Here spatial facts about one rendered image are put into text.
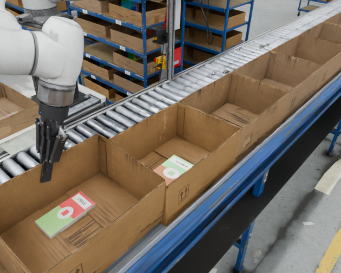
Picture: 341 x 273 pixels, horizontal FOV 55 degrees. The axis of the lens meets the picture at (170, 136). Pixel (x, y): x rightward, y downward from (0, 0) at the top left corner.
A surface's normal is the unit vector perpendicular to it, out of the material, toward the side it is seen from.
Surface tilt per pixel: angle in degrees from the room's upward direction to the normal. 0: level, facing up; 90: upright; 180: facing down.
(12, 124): 91
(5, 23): 38
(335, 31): 90
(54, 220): 4
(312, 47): 90
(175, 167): 0
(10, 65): 110
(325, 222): 0
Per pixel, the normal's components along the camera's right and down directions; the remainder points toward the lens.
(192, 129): -0.66, 0.41
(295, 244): 0.03, -0.82
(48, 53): 0.58, 0.26
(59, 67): 0.50, 0.48
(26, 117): 0.78, 0.39
